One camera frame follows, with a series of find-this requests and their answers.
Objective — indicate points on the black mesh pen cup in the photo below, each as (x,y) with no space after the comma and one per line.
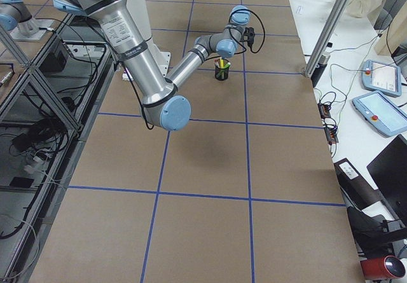
(224,74)

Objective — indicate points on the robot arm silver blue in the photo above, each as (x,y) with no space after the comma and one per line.
(161,105)

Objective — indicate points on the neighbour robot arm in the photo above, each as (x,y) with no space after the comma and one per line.
(13,12)

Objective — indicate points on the brown paper table cover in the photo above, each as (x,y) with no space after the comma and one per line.
(246,192)

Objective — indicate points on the orange black adapter box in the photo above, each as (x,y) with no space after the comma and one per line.
(324,110)

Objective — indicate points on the white remote on box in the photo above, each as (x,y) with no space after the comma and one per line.
(348,170)

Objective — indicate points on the teach pendant near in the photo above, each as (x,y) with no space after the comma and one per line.
(381,113)

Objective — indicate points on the teach pendant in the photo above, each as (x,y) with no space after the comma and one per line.
(382,77)
(381,113)

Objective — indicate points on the teach pendant far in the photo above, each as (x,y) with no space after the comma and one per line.
(382,77)

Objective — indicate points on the black monitor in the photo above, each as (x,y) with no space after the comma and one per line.
(388,171)

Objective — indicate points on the red cylinder bottle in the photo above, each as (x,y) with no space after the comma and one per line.
(382,268)

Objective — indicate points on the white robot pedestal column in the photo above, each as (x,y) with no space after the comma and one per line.
(139,13)

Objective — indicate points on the aluminium frame post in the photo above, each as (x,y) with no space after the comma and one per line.
(327,31)

